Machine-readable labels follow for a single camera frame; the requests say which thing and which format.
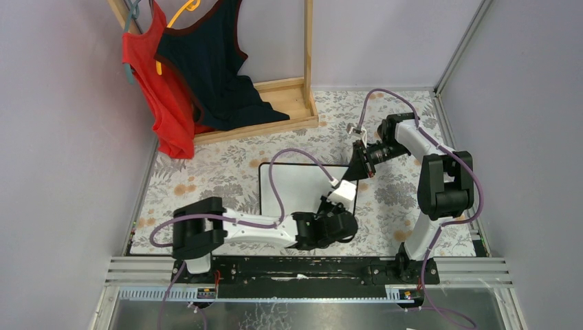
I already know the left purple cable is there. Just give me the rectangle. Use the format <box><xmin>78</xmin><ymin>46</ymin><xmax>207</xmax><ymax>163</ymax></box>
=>
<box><xmin>149</xmin><ymin>148</ymin><xmax>340</xmax><ymax>330</ymax></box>

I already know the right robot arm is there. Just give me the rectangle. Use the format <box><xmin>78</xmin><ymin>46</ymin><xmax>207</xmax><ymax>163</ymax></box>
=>
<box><xmin>343</xmin><ymin>113</ymin><xmax>474</xmax><ymax>265</ymax></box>

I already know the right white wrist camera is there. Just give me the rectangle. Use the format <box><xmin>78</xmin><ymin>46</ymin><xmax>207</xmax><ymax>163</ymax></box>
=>
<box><xmin>346</xmin><ymin>123</ymin><xmax>368</xmax><ymax>145</ymax></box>

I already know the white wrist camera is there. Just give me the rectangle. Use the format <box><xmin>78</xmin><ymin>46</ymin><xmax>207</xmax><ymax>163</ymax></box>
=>
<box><xmin>327</xmin><ymin>178</ymin><xmax>358</xmax><ymax>207</ymax></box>
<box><xmin>346</xmin><ymin>123</ymin><xmax>368</xmax><ymax>145</ymax></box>

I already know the black framed whiteboard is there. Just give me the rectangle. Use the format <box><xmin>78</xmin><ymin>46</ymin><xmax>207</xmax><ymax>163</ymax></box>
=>
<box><xmin>258</xmin><ymin>162</ymin><xmax>332</xmax><ymax>217</ymax></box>

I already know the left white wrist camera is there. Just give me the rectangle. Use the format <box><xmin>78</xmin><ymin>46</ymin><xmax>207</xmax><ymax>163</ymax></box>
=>
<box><xmin>327</xmin><ymin>178</ymin><xmax>358</xmax><ymax>207</ymax></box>

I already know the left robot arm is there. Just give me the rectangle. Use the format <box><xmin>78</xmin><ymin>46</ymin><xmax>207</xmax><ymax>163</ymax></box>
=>
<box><xmin>171</xmin><ymin>197</ymin><xmax>358</xmax><ymax>274</ymax></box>

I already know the yellow hanger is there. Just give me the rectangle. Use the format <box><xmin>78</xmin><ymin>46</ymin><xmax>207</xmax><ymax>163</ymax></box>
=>
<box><xmin>155</xmin><ymin>0</ymin><xmax>201</xmax><ymax>76</ymax></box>

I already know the navy tank top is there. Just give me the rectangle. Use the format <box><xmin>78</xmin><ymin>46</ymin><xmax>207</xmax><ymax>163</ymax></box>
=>
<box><xmin>155</xmin><ymin>1</ymin><xmax>290</xmax><ymax>131</ymax></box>

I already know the teal hanger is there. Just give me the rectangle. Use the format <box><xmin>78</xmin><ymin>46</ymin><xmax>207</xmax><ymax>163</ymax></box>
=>
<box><xmin>122</xmin><ymin>0</ymin><xmax>143</xmax><ymax>85</ymax></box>

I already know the wooden clothes rack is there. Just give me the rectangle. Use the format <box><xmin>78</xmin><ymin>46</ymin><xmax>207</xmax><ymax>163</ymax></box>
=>
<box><xmin>109</xmin><ymin>1</ymin><xmax>318</xmax><ymax>145</ymax></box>

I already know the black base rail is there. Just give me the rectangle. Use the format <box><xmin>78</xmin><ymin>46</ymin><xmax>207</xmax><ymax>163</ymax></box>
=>
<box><xmin>170</xmin><ymin>256</ymin><xmax>440</xmax><ymax>299</ymax></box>

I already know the red tank top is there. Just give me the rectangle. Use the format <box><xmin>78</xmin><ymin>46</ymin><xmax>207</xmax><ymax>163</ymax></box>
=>
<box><xmin>122</xmin><ymin>2</ymin><xmax>213</xmax><ymax>159</ymax></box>

